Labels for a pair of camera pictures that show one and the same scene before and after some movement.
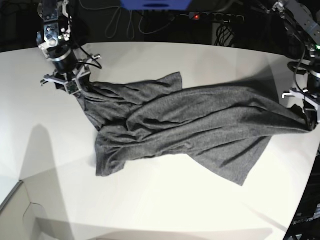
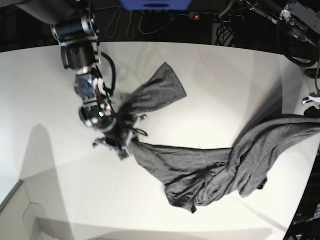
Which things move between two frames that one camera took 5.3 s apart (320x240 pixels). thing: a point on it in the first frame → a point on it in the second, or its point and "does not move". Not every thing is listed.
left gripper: (69, 72) → (100, 115)
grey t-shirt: (224, 129) → (193, 178)
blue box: (155, 5) does not move
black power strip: (222, 17) does not move
